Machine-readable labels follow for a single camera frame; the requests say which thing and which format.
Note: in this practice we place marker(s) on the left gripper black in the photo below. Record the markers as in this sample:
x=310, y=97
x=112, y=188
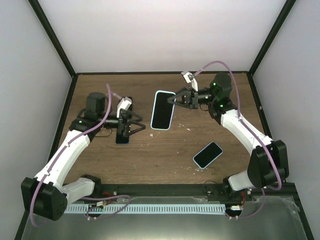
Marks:
x=124, y=129

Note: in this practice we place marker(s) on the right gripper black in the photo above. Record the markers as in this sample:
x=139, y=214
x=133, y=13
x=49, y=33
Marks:
x=193, y=99

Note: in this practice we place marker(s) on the black phone case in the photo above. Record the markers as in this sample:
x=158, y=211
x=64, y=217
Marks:
x=130, y=107

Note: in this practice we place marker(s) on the blue phone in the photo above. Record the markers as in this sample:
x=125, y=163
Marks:
x=121, y=140

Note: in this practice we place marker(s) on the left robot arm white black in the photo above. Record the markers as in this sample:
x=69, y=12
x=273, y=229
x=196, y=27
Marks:
x=46, y=195

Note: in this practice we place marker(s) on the metal front plate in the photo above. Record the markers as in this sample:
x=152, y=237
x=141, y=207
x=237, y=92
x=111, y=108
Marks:
x=267, y=218

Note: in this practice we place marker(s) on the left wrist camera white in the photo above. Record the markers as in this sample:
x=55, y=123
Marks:
x=123, y=104

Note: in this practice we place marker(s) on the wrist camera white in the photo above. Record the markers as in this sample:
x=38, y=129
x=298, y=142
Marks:
x=190, y=78
x=123, y=104

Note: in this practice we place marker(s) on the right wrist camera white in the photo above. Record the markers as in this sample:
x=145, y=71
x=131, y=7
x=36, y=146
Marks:
x=190, y=78

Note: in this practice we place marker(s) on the black enclosure frame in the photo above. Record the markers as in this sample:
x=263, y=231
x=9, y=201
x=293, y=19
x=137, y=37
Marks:
x=95, y=38

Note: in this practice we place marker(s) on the light-blue slotted cable duct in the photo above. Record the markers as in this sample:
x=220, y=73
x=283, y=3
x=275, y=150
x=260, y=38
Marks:
x=205, y=209

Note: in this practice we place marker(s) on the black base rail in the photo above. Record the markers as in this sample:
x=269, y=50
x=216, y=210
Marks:
x=213, y=192

